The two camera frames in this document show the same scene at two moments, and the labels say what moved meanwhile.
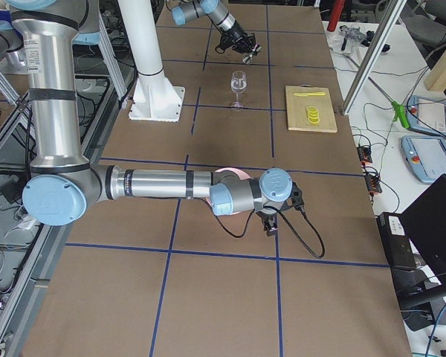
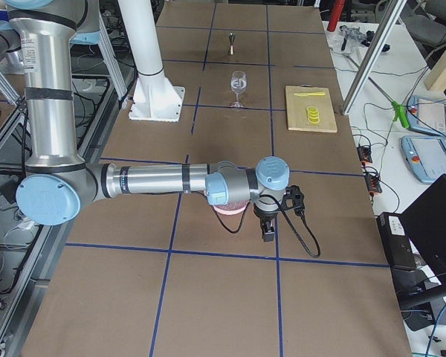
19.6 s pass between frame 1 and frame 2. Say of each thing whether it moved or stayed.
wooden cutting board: stayed
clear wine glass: stayed
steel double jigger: moved
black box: stayed
